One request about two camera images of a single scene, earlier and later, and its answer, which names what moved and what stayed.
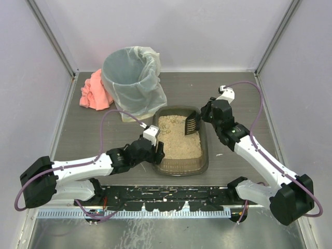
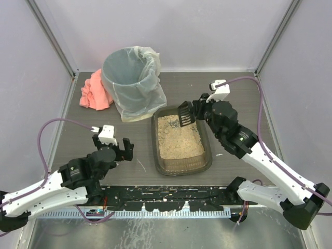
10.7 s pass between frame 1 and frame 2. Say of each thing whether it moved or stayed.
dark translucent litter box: stayed
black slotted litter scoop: moved
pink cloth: stayed
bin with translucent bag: stayed
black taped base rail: stayed
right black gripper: moved
